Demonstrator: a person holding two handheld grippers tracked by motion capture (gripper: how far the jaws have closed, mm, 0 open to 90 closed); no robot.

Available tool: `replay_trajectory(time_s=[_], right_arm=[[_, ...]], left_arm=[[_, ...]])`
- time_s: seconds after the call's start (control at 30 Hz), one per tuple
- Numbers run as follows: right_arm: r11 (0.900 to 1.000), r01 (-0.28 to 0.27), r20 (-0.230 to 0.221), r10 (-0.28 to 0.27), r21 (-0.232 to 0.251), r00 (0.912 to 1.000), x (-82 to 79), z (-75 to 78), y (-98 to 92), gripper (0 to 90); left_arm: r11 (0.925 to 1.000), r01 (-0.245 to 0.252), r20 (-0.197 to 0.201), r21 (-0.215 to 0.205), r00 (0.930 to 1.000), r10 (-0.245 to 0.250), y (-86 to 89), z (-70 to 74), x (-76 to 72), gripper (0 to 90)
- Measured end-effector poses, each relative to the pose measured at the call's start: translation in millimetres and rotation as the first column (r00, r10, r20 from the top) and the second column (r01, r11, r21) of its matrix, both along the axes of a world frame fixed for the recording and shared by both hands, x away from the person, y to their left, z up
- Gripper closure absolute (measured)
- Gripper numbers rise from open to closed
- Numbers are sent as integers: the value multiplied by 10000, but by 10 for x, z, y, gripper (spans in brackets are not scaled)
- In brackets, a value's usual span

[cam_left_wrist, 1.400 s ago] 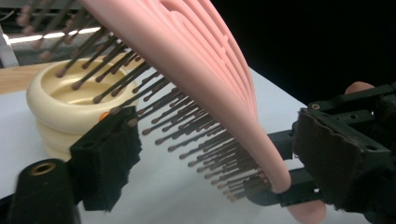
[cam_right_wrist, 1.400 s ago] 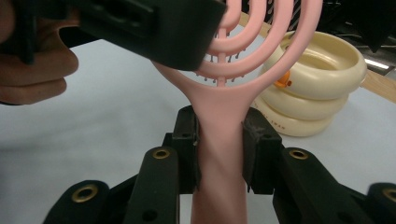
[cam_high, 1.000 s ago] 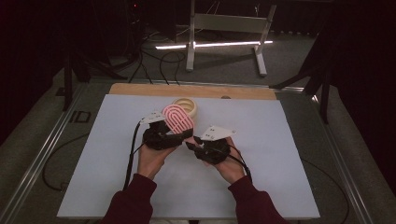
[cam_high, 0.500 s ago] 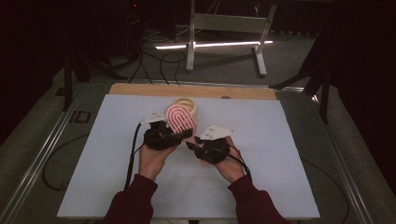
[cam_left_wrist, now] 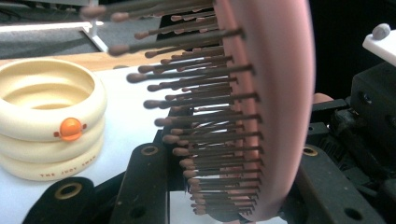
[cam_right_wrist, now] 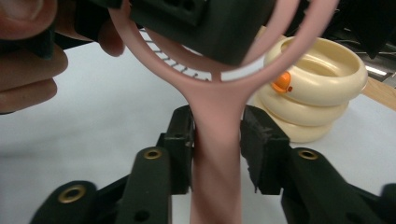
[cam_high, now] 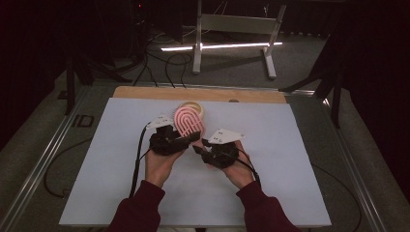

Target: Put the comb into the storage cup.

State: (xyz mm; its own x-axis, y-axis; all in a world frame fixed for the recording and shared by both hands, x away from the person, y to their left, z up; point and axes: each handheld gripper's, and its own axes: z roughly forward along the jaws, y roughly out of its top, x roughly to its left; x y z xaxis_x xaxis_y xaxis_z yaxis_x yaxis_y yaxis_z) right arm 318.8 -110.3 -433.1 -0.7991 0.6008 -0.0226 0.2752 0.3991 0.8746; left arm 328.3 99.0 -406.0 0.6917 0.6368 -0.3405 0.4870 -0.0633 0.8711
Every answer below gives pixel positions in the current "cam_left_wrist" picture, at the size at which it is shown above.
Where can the white metal stand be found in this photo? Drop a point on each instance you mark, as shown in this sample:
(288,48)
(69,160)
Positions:
(93,34)

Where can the cream ringed holder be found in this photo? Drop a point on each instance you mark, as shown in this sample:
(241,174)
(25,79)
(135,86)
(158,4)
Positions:
(37,124)

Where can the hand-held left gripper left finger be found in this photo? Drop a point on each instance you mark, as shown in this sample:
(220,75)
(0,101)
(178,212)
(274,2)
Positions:
(146,186)

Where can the white frame stand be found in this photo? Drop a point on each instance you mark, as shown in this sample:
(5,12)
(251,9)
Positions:
(40,27)

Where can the pink hairbrush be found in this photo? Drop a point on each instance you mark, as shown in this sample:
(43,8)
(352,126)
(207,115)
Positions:
(280,93)

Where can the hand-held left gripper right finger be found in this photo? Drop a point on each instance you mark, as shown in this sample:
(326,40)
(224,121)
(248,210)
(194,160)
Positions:
(323,193)

